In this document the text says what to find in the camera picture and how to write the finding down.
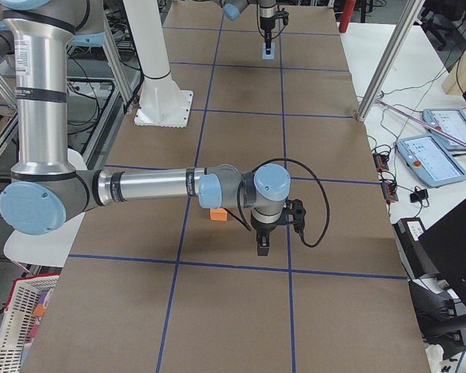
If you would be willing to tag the red fire extinguisher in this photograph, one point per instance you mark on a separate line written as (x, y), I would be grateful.
(346, 15)

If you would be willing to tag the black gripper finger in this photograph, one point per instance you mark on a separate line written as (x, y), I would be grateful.
(263, 243)
(268, 43)

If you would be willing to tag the light blue foam block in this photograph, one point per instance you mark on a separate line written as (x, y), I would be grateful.
(269, 56)

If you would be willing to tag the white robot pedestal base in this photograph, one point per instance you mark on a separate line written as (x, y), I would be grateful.
(162, 103)

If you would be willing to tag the white plastic chair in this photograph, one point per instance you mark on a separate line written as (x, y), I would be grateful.
(46, 192)

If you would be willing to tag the near teach pendant tablet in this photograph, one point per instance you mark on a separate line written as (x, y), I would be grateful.
(430, 161)

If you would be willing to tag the teach pendant tablet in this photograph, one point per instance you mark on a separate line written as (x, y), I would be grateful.
(450, 121)
(430, 161)

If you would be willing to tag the far teach pendant tablet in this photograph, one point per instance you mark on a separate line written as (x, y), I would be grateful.
(450, 121)

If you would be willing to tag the black monitor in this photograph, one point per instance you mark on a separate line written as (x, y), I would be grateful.
(445, 244)

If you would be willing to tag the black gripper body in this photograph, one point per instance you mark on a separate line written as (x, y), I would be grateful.
(267, 22)
(261, 228)

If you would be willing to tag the aluminium frame post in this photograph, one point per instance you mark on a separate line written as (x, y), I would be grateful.
(398, 36)

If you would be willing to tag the white perforated plastic basket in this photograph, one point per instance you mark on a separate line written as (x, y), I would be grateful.
(20, 319)

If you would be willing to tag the orange foam block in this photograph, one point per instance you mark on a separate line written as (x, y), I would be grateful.
(218, 214)

